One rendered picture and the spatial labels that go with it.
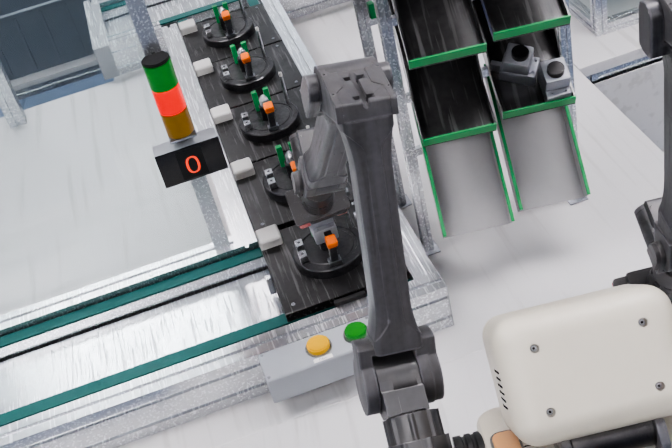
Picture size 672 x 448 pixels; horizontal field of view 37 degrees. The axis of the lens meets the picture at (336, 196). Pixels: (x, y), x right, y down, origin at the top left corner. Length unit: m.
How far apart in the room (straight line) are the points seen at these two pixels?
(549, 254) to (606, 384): 0.87
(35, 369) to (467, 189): 0.89
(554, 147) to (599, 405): 0.86
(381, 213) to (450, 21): 0.59
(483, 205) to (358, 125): 0.74
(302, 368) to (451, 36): 0.62
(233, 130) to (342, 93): 1.17
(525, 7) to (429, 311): 0.56
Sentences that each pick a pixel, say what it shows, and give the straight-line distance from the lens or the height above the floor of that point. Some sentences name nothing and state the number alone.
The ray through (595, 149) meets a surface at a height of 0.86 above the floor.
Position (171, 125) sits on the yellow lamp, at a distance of 1.83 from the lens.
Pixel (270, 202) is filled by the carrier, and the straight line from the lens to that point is 2.11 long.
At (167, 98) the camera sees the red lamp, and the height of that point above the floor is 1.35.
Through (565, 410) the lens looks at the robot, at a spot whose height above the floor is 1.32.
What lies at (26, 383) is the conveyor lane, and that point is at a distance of 2.03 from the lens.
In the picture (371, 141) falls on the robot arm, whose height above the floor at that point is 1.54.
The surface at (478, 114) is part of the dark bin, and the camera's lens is 1.82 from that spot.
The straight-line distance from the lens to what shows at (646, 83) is 2.68.
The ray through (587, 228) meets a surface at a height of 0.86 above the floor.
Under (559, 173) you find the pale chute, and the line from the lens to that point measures 1.95.
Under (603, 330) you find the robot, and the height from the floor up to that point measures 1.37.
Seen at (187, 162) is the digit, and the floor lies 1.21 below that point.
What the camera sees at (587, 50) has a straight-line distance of 2.62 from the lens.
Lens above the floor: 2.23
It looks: 37 degrees down
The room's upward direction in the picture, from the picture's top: 14 degrees counter-clockwise
